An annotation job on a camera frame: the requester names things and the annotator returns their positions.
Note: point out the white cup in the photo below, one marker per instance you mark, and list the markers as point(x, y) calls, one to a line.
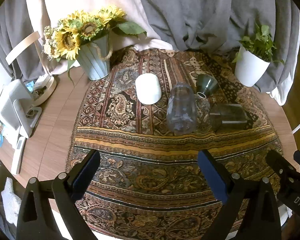
point(148, 88)

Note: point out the white remote control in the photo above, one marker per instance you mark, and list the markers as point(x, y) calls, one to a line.
point(18, 155)

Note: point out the white plant pot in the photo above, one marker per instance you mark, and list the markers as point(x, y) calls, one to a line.
point(250, 67)

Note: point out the pale blue tin bucket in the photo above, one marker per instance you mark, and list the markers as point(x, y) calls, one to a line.
point(96, 60)

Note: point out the small dark green cup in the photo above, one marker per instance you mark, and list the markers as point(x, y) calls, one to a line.
point(208, 83)

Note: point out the dark smoky glass cup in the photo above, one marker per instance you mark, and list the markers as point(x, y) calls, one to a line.
point(230, 117)

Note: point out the white standing device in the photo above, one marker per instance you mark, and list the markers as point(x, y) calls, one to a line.
point(13, 107)

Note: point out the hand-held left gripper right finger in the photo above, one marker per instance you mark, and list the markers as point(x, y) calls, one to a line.
point(212, 173)

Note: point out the patterned paisley tablecloth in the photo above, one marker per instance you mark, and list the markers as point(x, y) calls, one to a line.
point(145, 140)

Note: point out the sunflower bouquet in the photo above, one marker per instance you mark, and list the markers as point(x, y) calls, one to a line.
point(75, 33)

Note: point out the pale pink cloth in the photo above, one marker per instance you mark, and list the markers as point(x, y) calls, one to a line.
point(95, 0)

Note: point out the white knitted cloth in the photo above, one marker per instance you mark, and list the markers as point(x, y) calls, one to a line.
point(11, 200)

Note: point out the green leafy plant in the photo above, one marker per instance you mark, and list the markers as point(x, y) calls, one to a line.
point(258, 42)

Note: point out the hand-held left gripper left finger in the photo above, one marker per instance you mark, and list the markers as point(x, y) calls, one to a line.
point(86, 173)

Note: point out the clear plastic cup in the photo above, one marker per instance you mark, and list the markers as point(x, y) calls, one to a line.
point(181, 110)

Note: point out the grey curtain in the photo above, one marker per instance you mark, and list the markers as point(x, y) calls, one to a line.
point(185, 12)

